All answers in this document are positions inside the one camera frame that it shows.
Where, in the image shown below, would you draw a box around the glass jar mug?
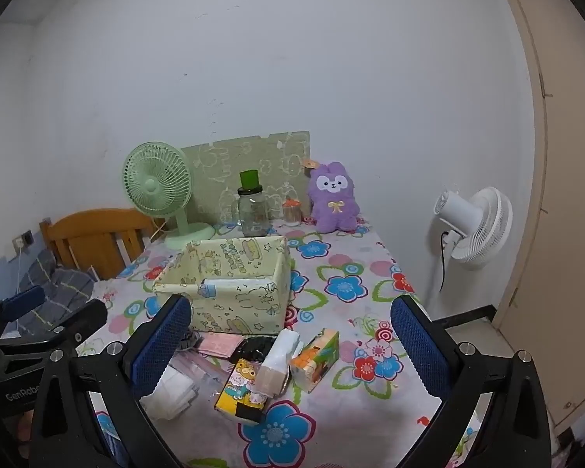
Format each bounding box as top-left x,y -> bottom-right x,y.
235,188 -> 270,238

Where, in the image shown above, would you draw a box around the purple plush bunny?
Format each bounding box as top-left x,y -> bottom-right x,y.
302,158 -> 362,234

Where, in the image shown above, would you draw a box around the grey plaid bedding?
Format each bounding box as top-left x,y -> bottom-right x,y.
10,248 -> 98,337

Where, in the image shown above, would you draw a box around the wooden chair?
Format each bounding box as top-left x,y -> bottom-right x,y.
39,209 -> 159,281

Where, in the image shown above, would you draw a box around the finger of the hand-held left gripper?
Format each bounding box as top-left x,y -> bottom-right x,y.
0,285 -> 46,339
0,299 -> 109,359

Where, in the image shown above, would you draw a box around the black fan cable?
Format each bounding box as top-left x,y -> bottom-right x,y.
439,231 -> 452,293

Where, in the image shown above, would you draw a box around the clear bag of face masks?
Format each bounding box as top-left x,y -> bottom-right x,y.
168,351 -> 230,395

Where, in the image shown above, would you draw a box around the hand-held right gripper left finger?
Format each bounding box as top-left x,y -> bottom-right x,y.
29,294 -> 193,468

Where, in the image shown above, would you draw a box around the beige door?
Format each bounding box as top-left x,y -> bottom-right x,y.
487,0 -> 585,430

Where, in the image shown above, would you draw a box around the green printed board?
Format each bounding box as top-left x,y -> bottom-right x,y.
180,131 -> 311,225

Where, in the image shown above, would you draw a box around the small jar orange lid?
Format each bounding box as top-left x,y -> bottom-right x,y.
282,197 -> 304,226

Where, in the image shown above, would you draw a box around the black plastic bag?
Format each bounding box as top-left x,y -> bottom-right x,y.
234,335 -> 281,364

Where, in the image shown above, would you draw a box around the yellow cartoon fabric storage box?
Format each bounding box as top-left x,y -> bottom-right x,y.
152,235 -> 293,337

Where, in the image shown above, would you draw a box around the orange tissue pack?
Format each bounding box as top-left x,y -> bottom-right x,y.
290,328 -> 340,394

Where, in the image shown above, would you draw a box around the white pads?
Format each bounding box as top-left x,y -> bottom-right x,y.
140,365 -> 200,421

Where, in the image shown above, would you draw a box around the yellow cartoon tissue pack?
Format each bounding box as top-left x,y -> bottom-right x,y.
214,358 -> 274,425

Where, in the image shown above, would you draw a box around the white standing fan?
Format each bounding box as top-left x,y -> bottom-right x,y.
431,186 -> 514,303

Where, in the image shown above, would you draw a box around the white tissue pack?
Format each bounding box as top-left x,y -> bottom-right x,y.
251,329 -> 304,398

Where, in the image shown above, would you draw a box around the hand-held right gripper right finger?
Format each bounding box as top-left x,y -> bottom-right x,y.
390,295 -> 551,468

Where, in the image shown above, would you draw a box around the green desk fan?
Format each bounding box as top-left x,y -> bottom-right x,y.
122,141 -> 216,253

